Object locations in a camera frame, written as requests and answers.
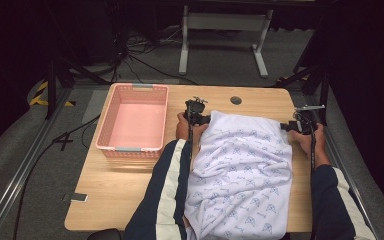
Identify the person's left hand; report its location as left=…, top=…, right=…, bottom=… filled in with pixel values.
left=175, top=111, right=210, bottom=142

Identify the grey floor plate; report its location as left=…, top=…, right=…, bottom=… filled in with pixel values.
left=81, top=89, right=110, bottom=125

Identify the right hand-held gripper black cable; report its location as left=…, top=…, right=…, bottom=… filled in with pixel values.
left=293, top=111, right=318, bottom=174

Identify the grey tape patch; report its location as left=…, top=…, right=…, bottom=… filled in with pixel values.
left=61, top=192, right=90, bottom=204

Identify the hand-held gripper black cable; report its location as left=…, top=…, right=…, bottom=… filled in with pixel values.
left=187, top=99, right=195, bottom=168
left=293, top=111, right=318, bottom=174

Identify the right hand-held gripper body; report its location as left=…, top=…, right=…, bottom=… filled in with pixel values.
left=291, top=104, right=327, bottom=136

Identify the aluminium floor rail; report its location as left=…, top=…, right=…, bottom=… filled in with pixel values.
left=303, top=94, right=381, bottom=240
left=0, top=87, right=74, bottom=240

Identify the black metal stand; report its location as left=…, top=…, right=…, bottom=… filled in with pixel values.
left=44, top=54, right=112, bottom=121
left=274, top=61, right=332, bottom=127

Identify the person's right hand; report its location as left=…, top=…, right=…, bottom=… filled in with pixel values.
left=287, top=122, right=332, bottom=169

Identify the left hand-held gripper black cable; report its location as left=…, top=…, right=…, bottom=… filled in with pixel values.
left=187, top=99, right=195, bottom=168

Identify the grey metal table frame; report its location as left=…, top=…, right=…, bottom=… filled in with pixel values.
left=178, top=4, right=275, bottom=80

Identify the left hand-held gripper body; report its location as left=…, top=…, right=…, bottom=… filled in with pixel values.
left=183, top=96, right=211, bottom=127

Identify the white printed towel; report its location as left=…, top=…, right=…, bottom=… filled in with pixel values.
left=183, top=110, right=294, bottom=240

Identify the pink plastic basket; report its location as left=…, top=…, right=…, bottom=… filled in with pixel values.
left=95, top=83, right=170, bottom=160

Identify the bundle of black floor cables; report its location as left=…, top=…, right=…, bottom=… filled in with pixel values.
left=108, top=28, right=201, bottom=86

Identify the long black floor cable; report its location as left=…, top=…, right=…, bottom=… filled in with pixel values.
left=12, top=114, right=102, bottom=240

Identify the yellow and black floor tape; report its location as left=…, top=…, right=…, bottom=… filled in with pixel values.
left=28, top=80, right=77, bottom=108

